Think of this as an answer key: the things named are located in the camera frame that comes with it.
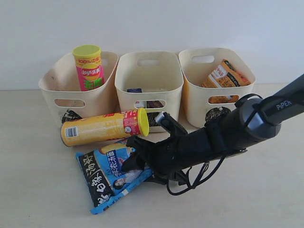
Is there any cream bin triangle mark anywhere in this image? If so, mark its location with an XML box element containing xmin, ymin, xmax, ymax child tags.
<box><xmin>38</xmin><ymin>51</ymin><xmax>119</xmax><ymax>128</ymax></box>

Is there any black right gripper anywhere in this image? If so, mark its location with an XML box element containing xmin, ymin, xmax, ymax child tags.
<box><xmin>121</xmin><ymin>123</ymin><xmax>209</xmax><ymax>188</ymax></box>

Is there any yellow Lays chips can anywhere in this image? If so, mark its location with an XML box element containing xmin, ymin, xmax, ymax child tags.
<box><xmin>60</xmin><ymin>108</ymin><xmax>150</xmax><ymax>147</ymax></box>

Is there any orange instant noodle bag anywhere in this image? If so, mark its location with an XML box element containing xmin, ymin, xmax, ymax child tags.
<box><xmin>200</xmin><ymin>59</ymin><xmax>251</xmax><ymax>104</ymax></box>

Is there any cream bin circle mark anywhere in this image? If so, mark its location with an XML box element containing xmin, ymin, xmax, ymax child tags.
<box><xmin>178</xmin><ymin>47</ymin><xmax>256</xmax><ymax>128</ymax></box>

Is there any pink Lays chips can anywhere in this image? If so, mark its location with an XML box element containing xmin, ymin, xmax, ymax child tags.
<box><xmin>72</xmin><ymin>45</ymin><xmax>105</xmax><ymax>91</ymax></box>

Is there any cream bin square mark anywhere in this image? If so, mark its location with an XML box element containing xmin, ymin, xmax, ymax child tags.
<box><xmin>114</xmin><ymin>51</ymin><xmax>184</xmax><ymax>120</ymax></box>

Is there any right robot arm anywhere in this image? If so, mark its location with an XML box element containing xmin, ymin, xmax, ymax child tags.
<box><xmin>121</xmin><ymin>76</ymin><xmax>304</xmax><ymax>190</ymax></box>

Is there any blue foil snack package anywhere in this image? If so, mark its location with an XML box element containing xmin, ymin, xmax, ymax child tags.
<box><xmin>127</xmin><ymin>88</ymin><xmax>142</xmax><ymax>93</ymax></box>

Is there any blue instant noodle bag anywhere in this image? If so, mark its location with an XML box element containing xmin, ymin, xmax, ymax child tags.
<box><xmin>76</xmin><ymin>139</ymin><xmax>152</xmax><ymax>214</ymax></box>

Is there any small purple snack packet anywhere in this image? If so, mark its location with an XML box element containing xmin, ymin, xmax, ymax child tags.
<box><xmin>147</xmin><ymin>100</ymin><xmax>164</xmax><ymax>109</ymax></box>

